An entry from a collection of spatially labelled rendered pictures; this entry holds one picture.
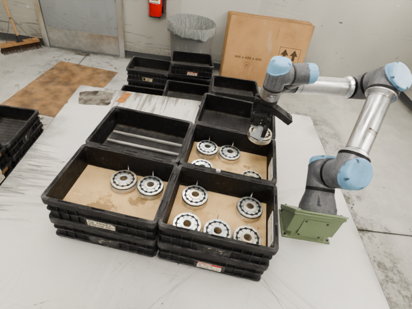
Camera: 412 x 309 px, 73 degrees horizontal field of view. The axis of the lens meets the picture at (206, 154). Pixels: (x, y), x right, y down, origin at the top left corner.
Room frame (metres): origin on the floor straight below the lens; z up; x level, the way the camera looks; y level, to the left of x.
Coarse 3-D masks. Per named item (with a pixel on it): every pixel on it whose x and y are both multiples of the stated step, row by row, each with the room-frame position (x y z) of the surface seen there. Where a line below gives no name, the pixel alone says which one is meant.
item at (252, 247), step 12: (180, 168) 0.78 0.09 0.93; (192, 168) 0.79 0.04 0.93; (252, 180) 0.78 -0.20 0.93; (276, 192) 0.74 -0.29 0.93; (168, 204) 0.60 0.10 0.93; (276, 204) 0.68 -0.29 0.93; (276, 216) 0.63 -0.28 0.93; (168, 228) 0.51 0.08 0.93; (180, 228) 0.52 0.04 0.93; (276, 228) 0.58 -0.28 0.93; (216, 240) 0.50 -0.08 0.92; (228, 240) 0.50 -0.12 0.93; (240, 240) 0.51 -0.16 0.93; (276, 240) 0.53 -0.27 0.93; (264, 252) 0.49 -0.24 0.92; (276, 252) 0.49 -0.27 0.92
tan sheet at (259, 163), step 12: (192, 156) 0.97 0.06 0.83; (216, 156) 1.00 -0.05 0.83; (240, 156) 1.03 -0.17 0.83; (252, 156) 1.05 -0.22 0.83; (264, 156) 1.06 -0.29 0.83; (216, 168) 0.92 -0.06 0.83; (228, 168) 0.94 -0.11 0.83; (240, 168) 0.95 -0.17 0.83; (252, 168) 0.96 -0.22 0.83; (264, 168) 0.98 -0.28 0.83
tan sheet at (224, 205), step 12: (180, 192) 0.75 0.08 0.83; (180, 204) 0.69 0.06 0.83; (216, 204) 0.72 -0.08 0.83; (228, 204) 0.73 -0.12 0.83; (264, 204) 0.76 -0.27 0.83; (204, 216) 0.65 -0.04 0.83; (216, 216) 0.66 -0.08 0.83; (228, 216) 0.67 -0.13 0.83; (264, 216) 0.70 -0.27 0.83; (264, 228) 0.64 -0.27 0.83; (264, 240) 0.59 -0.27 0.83
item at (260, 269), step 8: (160, 248) 0.53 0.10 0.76; (168, 248) 0.51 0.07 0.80; (176, 248) 0.51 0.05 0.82; (160, 256) 0.52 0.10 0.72; (168, 256) 0.52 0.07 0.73; (176, 256) 0.52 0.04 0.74; (184, 256) 0.51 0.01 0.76; (192, 256) 0.51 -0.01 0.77; (200, 256) 0.50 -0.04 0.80; (208, 256) 0.50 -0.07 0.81; (216, 256) 0.50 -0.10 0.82; (184, 264) 0.51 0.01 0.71; (192, 264) 0.51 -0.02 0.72; (216, 264) 0.50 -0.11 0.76; (224, 264) 0.51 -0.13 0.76; (232, 264) 0.49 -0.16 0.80; (240, 264) 0.49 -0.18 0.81; (248, 264) 0.49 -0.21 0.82; (224, 272) 0.50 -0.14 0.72; (232, 272) 0.50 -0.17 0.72; (240, 272) 0.50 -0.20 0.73; (248, 272) 0.49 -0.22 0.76; (256, 272) 0.50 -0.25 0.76; (256, 280) 0.49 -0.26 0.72
